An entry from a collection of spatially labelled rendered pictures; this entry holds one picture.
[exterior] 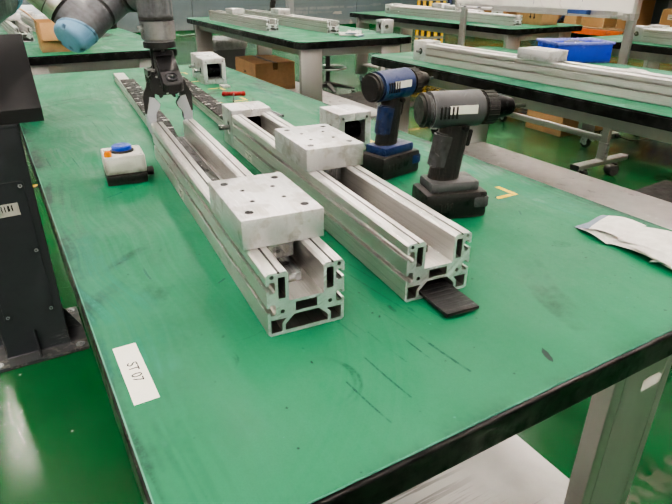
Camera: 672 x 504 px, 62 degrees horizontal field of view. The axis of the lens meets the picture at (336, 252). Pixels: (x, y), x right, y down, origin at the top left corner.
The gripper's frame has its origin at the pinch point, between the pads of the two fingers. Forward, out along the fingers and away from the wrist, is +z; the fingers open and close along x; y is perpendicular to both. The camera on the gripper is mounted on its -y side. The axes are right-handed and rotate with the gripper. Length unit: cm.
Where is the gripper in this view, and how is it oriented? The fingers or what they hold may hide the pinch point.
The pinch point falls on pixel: (171, 130)
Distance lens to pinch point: 143.1
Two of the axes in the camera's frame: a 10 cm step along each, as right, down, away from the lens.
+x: -9.0, 1.9, -3.9
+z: 0.0, 9.0, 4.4
